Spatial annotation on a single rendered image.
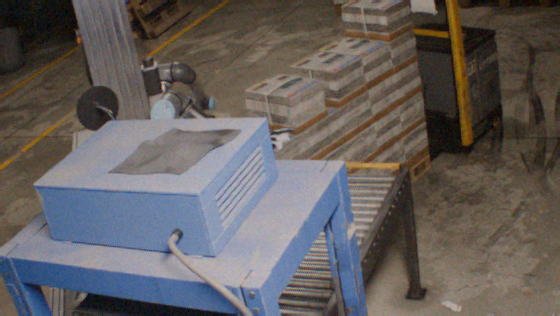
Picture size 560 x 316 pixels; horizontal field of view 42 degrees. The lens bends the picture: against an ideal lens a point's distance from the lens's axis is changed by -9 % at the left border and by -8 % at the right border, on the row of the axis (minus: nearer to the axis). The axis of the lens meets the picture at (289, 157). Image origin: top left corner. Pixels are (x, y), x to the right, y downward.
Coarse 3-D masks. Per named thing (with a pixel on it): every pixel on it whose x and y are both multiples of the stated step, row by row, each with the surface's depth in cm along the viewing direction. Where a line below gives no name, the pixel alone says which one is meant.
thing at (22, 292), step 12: (0, 252) 227; (12, 252) 226; (0, 264) 228; (12, 264) 225; (12, 276) 228; (12, 288) 231; (24, 288) 229; (36, 288) 235; (12, 300) 235; (24, 300) 231; (36, 300) 234; (24, 312) 235; (36, 312) 234; (48, 312) 240
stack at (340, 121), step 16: (368, 96) 488; (384, 96) 501; (336, 112) 467; (352, 112) 479; (368, 112) 491; (320, 128) 459; (336, 128) 471; (352, 128) 481; (368, 128) 493; (384, 128) 507; (400, 128) 520; (288, 144) 441; (304, 144) 450; (320, 144) 462; (352, 144) 484; (368, 144) 495; (400, 144) 523; (320, 160) 464; (336, 160) 474; (352, 160) 487; (384, 160) 512; (400, 160) 526
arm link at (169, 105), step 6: (162, 96) 356; (168, 96) 354; (174, 96) 356; (156, 102) 351; (162, 102) 348; (168, 102) 349; (174, 102) 353; (180, 102) 357; (156, 108) 348; (162, 108) 347; (168, 108) 347; (174, 108) 350; (180, 108) 358; (156, 114) 349; (162, 114) 348; (168, 114) 347; (174, 114) 349
